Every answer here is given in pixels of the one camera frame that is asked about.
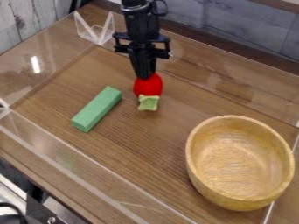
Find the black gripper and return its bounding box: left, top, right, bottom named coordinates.
left=112, top=0, right=171, bottom=80

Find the red plush strawberry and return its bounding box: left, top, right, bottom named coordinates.
left=133, top=73, right=164, bottom=111

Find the green rectangular block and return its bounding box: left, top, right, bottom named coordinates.
left=70, top=86, right=121, bottom=132

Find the wooden bowl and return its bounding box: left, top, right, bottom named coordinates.
left=185, top=115, right=295, bottom=211

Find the clear acrylic enclosure wall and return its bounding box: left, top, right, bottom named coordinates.
left=0, top=16, right=299, bottom=224

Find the black metal frame bracket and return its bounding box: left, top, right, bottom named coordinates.
left=25, top=193, right=68, bottom=224

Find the black cable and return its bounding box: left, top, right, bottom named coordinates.
left=0, top=202, right=28, bottom=224

